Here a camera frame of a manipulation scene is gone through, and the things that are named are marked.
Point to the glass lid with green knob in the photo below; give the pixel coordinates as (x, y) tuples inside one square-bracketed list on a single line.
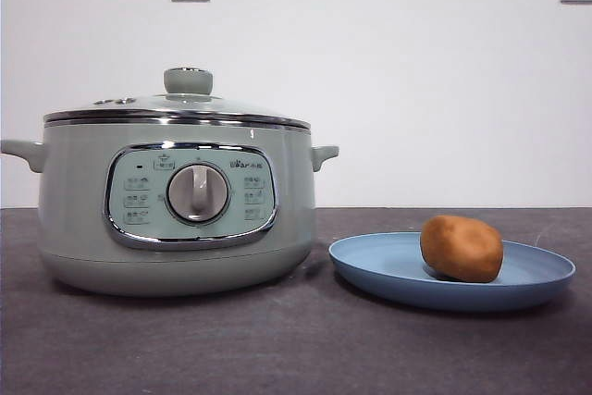
[(188, 80)]

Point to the brown potato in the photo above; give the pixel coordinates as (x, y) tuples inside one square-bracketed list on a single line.
[(461, 249)]

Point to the pale green electric steamer pot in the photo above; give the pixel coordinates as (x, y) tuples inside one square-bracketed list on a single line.
[(74, 210)]

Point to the blue round plate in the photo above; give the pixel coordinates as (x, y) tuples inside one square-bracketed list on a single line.
[(379, 270)]

